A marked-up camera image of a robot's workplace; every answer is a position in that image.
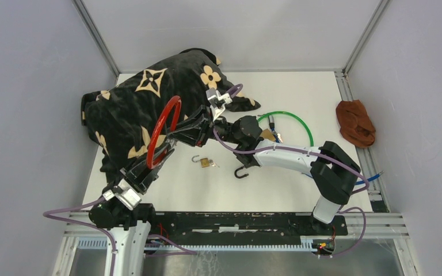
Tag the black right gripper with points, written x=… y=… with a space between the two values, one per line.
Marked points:
x=196 y=130

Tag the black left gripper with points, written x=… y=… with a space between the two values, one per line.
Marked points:
x=138 y=174

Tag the small brass padlock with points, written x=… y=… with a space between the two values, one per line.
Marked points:
x=204 y=162

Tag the red cable lock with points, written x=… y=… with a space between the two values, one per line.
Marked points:
x=174 y=103

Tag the black Kajing padlock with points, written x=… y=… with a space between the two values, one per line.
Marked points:
x=248 y=161

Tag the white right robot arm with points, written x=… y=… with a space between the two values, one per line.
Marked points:
x=331 y=168

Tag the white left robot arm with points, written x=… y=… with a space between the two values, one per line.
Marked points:
x=128 y=234

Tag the black floral patterned cloth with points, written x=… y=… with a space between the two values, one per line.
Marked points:
x=121 y=120

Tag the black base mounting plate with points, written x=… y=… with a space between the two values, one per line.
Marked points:
x=243 y=229

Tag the large brass padlock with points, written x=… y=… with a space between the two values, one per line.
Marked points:
x=267 y=134

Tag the brown crumpled cloth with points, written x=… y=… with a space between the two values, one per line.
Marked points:
x=355 y=124

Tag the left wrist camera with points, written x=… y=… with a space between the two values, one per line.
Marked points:
x=124 y=192

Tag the green cable lock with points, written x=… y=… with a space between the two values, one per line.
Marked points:
x=298 y=119

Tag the white toothed cable duct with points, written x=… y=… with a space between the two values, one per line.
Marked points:
x=97 y=243

